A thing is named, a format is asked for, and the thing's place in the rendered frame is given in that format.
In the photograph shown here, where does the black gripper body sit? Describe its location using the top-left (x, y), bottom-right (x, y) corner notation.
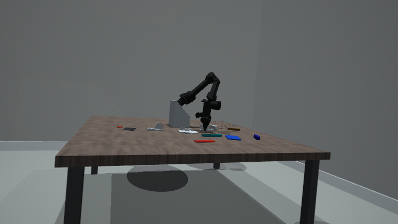
top-left (201, 108), bottom-right (211, 122)

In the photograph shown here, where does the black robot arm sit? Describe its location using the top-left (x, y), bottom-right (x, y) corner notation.
top-left (177, 72), bottom-right (221, 118)

